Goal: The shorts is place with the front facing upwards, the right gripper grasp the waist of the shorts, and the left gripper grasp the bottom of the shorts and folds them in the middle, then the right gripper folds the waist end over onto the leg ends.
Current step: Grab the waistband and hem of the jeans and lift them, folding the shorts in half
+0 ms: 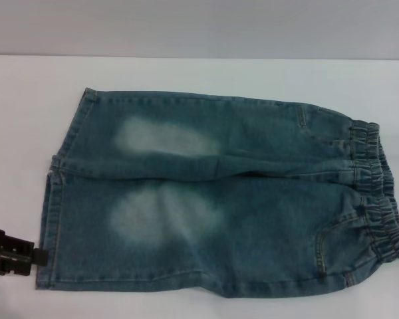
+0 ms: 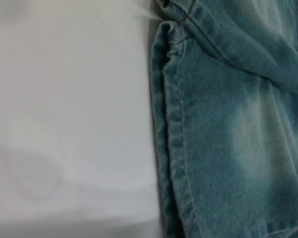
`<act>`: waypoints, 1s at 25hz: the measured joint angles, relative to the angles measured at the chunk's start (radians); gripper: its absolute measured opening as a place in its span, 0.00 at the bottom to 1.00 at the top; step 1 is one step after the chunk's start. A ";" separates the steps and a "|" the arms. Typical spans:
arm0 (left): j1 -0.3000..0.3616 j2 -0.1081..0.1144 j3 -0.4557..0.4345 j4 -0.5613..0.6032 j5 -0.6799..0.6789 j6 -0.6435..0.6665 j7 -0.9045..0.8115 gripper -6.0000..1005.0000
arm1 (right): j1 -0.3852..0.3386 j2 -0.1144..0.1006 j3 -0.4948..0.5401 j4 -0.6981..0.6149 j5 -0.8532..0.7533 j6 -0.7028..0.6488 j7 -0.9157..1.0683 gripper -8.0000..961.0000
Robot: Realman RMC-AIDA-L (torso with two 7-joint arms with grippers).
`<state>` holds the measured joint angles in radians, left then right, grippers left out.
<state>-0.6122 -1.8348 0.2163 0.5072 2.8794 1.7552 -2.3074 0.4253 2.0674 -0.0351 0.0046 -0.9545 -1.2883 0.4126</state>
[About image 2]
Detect blue denim shorts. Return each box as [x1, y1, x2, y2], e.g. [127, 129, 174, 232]
[148, 0, 298, 238]

